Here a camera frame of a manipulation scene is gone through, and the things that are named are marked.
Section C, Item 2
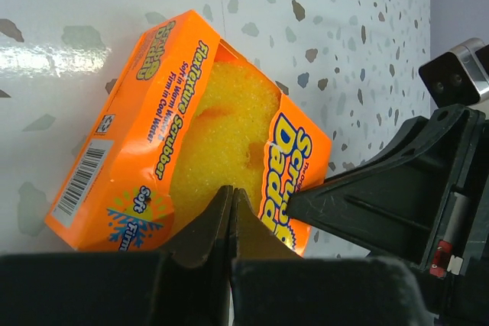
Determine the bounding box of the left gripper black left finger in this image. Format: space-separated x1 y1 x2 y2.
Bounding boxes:
160 186 233 325

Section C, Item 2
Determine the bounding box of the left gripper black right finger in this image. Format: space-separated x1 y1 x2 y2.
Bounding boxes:
231 189 300 325

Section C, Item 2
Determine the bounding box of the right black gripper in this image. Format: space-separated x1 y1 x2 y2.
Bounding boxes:
287 105 488 325

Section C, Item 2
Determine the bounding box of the orange Scrub Daddy box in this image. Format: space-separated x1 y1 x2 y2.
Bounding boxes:
45 11 332 254

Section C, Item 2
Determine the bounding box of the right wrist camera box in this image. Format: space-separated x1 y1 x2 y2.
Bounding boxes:
419 37 488 108

